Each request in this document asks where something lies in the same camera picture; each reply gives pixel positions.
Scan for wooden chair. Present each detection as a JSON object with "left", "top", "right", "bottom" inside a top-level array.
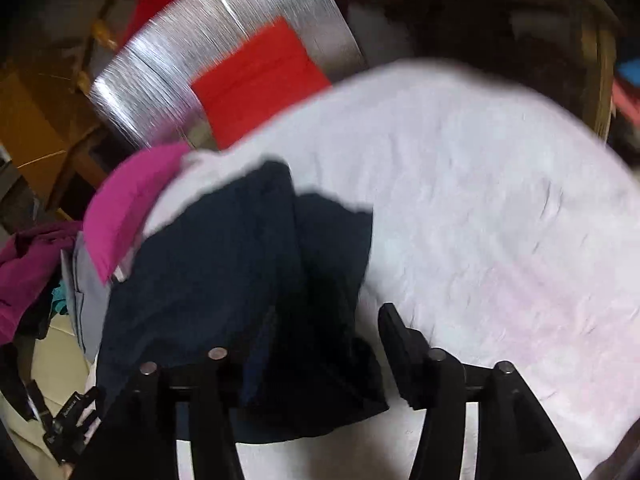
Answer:
[{"left": 70, "top": 0, "right": 151, "bottom": 93}]

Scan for silver metal bin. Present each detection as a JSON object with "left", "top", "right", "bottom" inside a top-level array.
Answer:
[{"left": 89, "top": 0, "right": 362, "bottom": 152}]

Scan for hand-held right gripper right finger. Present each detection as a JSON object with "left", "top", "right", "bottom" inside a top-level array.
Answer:
[{"left": 377, "top": 303, "right": 582, "bottom": 480}]

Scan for cream mattress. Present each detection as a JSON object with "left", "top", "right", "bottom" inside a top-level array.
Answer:
[{"left": 0, "top": 310, "right": 101, "bottom": 480}]

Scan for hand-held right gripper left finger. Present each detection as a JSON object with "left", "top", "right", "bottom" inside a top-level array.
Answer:
[{"left": 74, "top": 346, "right": 247, "bottom": 480}]

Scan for folded red cloth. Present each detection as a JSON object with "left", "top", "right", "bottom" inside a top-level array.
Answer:
[{"left": 192, "top": 16, "right": 333, "bottom": 152}]

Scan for bright pink garment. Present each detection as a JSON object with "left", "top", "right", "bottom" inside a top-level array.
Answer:
[{"left": 83, "top": 142, "right": 192, "bottom": 284}]

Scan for magenta garment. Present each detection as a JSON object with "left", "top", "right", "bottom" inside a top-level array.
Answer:
[{"left": 0, "top": 220, "right": 85, "bottom": 346}]

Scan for navy blue pants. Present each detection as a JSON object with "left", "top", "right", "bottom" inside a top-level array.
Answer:
[{"left": 96, "top": 159, "right": 391, "bottom": 445}]

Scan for teal cloth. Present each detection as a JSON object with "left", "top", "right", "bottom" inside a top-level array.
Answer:
[{"left": 50, "top": 280, "right": 71, "bottom": 317}]

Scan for grey cloth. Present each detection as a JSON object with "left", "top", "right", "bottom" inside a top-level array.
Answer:
[{"left": 60, "top": 245, "right": 118, "bottom": 361}]

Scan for white bed sheet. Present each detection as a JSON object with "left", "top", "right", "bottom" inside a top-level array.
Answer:
[{"left": 82, "top": 58, "right": 640, "bottom": 480}]

